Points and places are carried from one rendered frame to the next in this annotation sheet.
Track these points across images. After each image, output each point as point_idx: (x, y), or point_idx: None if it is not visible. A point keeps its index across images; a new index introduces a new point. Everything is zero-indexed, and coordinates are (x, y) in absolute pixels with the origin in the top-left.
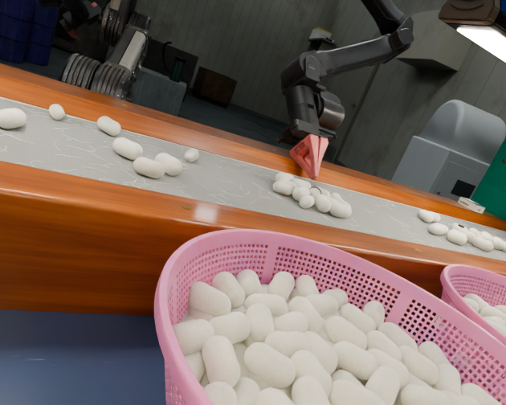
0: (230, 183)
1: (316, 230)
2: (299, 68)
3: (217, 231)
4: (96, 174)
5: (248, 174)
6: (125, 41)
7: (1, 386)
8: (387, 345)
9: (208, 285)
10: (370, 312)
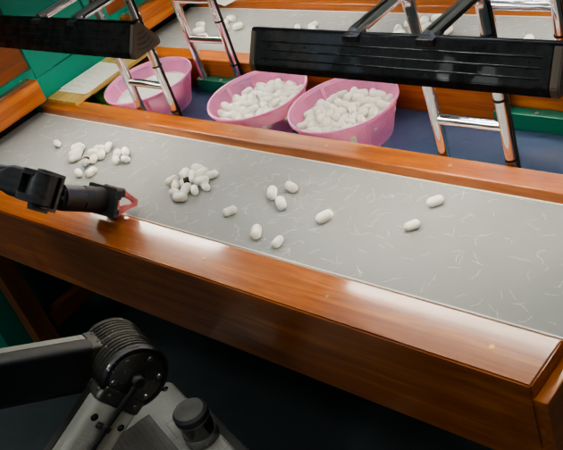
0: (236, 194)
1: (276, 138)
2: (56, 179)
3: (334, 131)
4: (321, 187)
5: (197, 207)
6: (29, 351)
7: None
8: (322, 115)
9: None
10: (306, 122)
